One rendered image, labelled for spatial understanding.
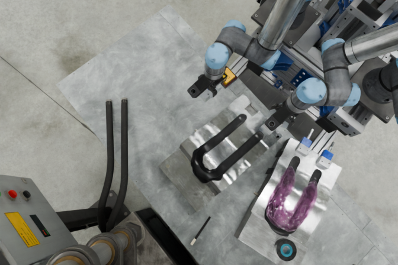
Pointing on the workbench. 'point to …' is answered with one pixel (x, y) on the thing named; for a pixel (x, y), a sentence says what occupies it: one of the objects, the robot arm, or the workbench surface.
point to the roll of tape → (287, 250)
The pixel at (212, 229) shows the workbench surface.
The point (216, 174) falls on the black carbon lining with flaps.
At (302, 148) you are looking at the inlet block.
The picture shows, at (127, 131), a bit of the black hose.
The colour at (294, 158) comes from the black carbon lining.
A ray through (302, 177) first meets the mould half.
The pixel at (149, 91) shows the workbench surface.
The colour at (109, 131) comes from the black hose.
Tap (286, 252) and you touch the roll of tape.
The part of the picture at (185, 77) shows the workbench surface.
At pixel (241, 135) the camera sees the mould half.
